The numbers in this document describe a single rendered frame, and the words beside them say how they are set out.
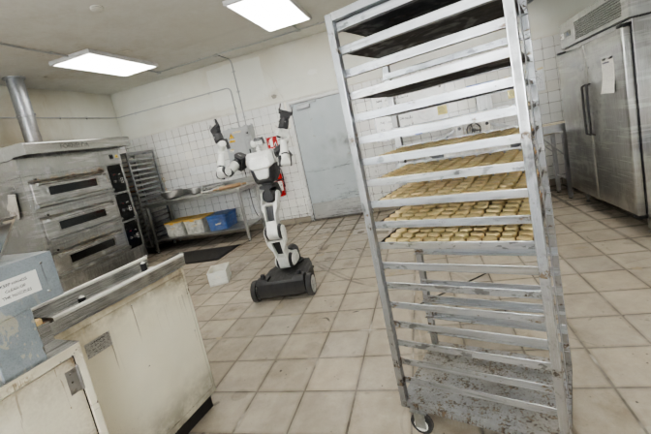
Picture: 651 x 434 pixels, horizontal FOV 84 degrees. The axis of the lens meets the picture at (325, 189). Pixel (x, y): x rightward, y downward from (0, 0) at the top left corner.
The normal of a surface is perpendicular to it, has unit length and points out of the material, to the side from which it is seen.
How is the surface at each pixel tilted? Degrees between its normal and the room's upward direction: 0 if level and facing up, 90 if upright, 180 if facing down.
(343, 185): 90
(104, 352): 90
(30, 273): 90
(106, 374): 90
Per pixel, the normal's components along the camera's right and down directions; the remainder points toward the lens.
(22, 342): 0.90, -0.13
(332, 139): -0.24, 0.18
